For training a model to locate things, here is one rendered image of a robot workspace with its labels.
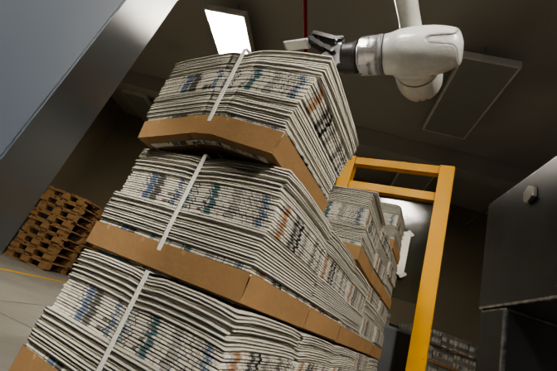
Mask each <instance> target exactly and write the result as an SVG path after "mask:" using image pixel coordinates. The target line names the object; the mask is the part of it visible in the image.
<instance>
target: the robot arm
mask: <svg viewBox="0 0 557 371"><path fill-rule="evenodd" d="M395 7H396V11H397V16H398V21H399V26H400V29H398V30H396V31H392V32H390V33H385V34H383V33H382V34H379V35H371V36H362V37H361V38H360V40H359V41H345V40H344V36H334V35H331V34H327V33H325V32H321V31H312V35H311V36H308V37H304V38H299V39H297V40H290V41H283V44H284V47H285V49H286V51H295V50H302V49H310V48H311V47H314V48H315V49H317V50H318V51H320V52H321V53H322V55H329V56H332V58H333V59H334V62H335V65H336V68H337V72H338V73H339V72H342V73H343V74H345V75H350V74H358V73H359V72H360V75H361V76H372V75H393V76H394V77H395V80H396V84H397V85H398V88H399V90H400V92H401V93H402V95H404V96H405V97H406V98H407V99H409V100H411V101H414V102H419V101H424V100H427V99H431V98H432V97H433V96H434V95H435V94H436V93H437V92H438V91H439V90H440V88H441V86H442V83H443V73H445V72H448V71H450V70H452V69H454V68H456V67H458V66H460V64H461V62H462V57H463V35H462V33H461V31H460V29H459V28H457V27H455V26H445V25H422V21H421V16H420V11H419V0H395ZM324 43H325V44H324ZM329 45H331V46H329Z"/></svg>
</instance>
